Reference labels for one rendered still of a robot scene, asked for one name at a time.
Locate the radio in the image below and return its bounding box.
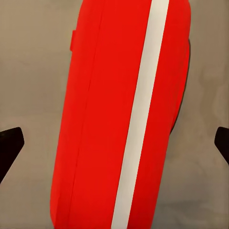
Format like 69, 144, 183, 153
50, 0, 191, 229

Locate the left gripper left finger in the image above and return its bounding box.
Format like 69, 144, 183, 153
0, 127, 24, 183

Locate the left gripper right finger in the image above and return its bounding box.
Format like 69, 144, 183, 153
214, 126, 229, 164

